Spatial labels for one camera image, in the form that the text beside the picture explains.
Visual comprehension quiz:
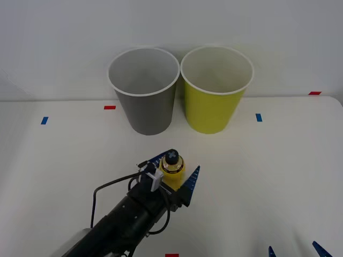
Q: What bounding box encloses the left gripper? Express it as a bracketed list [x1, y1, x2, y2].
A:
[128, 149, 201, 215]

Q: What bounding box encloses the small bottle with yellow label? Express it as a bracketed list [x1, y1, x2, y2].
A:
[158, 149, 187, 192]

